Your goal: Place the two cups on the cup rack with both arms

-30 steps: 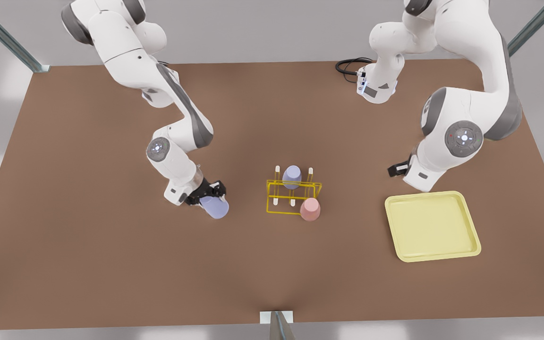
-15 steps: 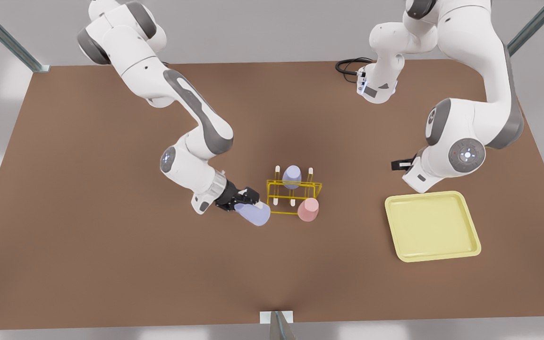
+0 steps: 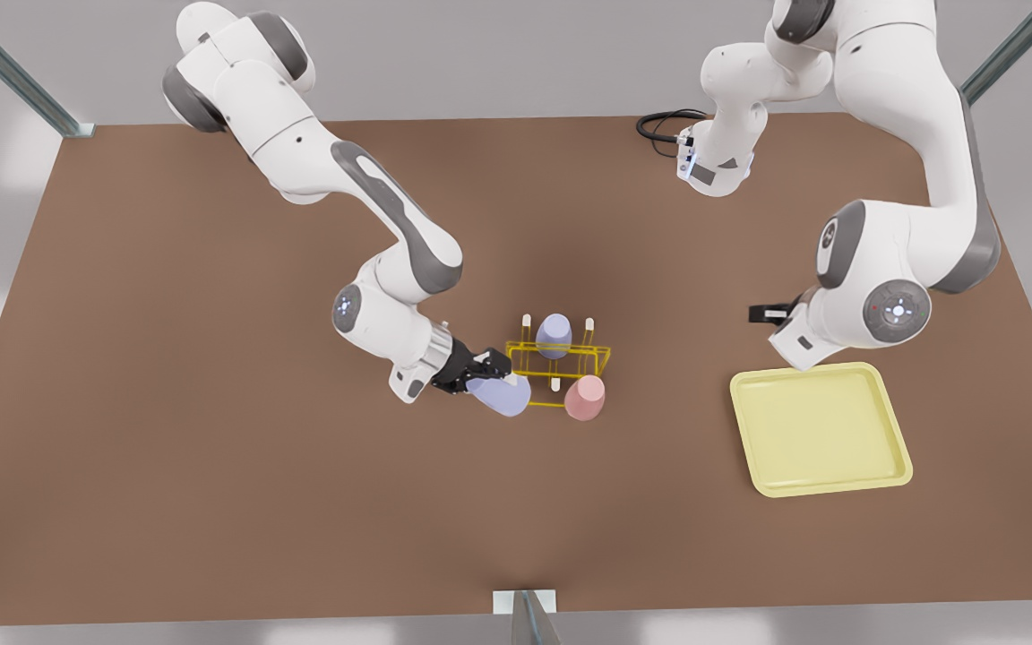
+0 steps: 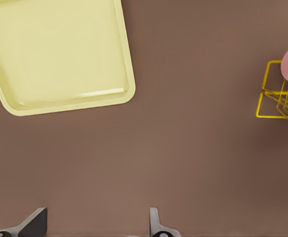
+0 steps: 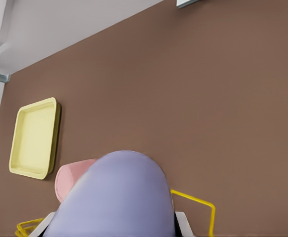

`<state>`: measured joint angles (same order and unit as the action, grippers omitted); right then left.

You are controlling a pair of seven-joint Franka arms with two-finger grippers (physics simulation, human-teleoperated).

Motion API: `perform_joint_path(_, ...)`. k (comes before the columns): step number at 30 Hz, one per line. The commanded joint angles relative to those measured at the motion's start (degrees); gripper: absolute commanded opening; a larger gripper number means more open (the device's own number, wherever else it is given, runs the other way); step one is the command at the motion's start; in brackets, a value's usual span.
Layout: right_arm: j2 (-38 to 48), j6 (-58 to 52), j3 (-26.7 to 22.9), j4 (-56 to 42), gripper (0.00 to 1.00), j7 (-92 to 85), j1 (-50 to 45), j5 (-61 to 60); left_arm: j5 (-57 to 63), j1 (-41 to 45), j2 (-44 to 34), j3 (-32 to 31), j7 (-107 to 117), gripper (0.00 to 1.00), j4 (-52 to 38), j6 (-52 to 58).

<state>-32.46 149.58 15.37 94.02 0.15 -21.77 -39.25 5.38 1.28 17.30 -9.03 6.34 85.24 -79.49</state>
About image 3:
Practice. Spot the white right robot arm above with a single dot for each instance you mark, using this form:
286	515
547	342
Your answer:
301	143

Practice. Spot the lavender cup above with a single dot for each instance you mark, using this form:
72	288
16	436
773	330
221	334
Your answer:
554	333
503	395

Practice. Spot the pink cup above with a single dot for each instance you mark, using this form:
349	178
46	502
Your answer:
585	399

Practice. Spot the pale yellow square tray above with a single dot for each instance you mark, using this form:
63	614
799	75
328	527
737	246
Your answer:
819	430

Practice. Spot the silver frame post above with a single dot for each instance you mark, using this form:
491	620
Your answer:
529	618
1013	45
5	67

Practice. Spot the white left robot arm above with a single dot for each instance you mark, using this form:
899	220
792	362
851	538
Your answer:
910	107

